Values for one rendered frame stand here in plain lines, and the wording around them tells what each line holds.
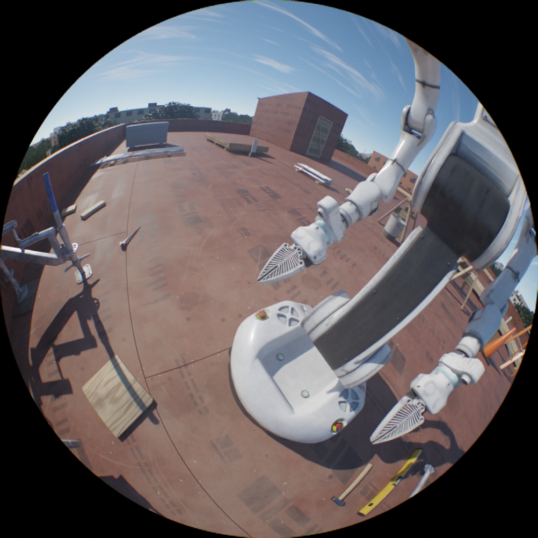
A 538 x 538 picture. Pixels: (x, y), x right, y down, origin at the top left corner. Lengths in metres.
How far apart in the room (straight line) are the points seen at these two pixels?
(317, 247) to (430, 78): 0.60
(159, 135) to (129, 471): 6.11
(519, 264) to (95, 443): 1.61
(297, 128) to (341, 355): 8.41
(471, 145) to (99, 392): 1.45
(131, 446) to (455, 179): 1.29
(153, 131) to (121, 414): 5.81
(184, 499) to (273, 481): 0.41
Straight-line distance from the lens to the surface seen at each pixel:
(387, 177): 0.57
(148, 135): 5.92
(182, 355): 0.98
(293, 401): 0.67
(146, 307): 1.14
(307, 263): 0.45
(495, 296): 0.56
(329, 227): 0.44
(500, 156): 0.46
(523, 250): 0.62
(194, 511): 1.09
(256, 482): 1.01
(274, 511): 1.11
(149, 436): 0.99
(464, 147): 0.45
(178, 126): 11.35
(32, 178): 2.64
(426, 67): 0.65
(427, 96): 0.66
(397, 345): 1.62
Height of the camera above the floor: 0.92
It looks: 43 degrees down
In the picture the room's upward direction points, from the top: 20 degrees clockwise
